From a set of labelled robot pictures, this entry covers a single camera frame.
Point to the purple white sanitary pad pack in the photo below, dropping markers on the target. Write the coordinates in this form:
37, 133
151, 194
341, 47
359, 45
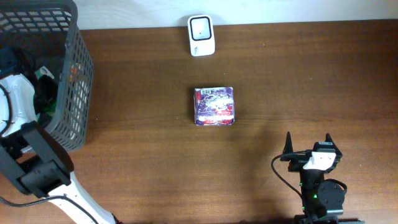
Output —
214, 106

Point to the orange small box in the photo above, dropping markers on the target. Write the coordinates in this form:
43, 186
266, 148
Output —
75, 72

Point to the grey plastic mesh basket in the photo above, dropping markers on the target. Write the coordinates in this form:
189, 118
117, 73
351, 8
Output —
45, 33

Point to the white barcode scanner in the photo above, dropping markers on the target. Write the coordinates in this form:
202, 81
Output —
201, 35

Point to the small teal tissue packet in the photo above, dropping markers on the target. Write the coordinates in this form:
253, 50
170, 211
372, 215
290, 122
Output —
43, 71

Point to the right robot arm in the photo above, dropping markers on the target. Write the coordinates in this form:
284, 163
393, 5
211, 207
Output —
322, 199

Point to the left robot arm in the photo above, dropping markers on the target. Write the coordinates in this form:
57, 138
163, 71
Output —
31, 160

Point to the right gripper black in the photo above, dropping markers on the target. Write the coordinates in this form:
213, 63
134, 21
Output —
288, 147

